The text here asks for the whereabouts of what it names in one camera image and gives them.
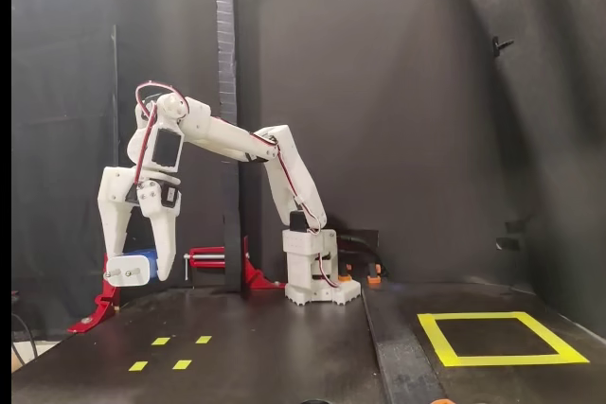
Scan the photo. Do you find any thick black power cable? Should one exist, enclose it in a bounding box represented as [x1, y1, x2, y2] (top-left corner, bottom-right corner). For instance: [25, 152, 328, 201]
[336, 232, 380, 254]

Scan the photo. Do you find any blue white charger block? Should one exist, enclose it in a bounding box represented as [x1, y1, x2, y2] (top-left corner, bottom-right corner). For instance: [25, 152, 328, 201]
[102, 247, 160, 288]

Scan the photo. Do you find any yellow tape square outline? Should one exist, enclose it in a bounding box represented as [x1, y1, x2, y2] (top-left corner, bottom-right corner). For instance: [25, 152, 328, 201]
[416, 310, 591, 368]

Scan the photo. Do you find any red angled clamp bracket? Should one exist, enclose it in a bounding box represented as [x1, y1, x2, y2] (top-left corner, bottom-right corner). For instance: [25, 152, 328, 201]
[65, 255, 123, 334]

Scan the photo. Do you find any tall black taped post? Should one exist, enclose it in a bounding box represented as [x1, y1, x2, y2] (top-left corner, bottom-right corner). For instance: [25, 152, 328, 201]
[212, 0, 245, 292]

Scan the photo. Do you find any red screw clamp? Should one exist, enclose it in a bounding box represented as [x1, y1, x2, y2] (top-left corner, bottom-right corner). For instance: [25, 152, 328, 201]
[182, 236, 288, 291]

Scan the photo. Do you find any red white black servo cable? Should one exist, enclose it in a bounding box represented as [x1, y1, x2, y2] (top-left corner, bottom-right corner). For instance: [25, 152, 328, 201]
[134, 83, 188, 187]

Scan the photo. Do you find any black flat beam strip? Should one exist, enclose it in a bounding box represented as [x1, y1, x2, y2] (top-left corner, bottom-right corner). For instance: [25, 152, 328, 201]
[362, 280, 446, 404]

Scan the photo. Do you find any thin black cable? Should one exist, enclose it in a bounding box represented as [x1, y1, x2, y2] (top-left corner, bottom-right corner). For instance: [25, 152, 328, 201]
[11, 311, 39, 362]

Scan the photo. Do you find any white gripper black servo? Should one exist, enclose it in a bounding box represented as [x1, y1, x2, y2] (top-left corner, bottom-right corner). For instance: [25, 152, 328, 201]
[98, 165, 182, 283]

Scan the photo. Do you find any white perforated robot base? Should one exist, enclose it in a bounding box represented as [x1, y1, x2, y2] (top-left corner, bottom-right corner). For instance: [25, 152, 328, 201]
[282, 228, 362, 307]

